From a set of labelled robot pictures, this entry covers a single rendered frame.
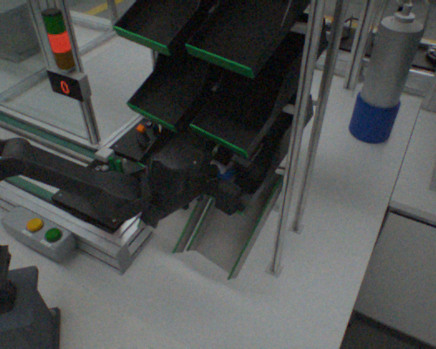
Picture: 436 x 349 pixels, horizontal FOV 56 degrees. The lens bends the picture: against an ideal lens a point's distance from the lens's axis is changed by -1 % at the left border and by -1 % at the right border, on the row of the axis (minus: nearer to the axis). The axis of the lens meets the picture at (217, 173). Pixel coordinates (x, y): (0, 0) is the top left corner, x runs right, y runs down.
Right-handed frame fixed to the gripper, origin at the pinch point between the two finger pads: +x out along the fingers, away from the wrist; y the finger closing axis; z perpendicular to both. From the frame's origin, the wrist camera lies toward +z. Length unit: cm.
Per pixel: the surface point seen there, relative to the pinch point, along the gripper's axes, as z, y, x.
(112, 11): -5, 138, 88
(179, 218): -21.2, 10.8, 4.1
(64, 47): 9, 58, 5
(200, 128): 9.5, 3.1, -2.6
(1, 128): -33, 100, 4
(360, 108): -7, -1, 86
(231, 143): 9.5, -4.3, -2.6
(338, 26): 29.7, -8.6, 21.8
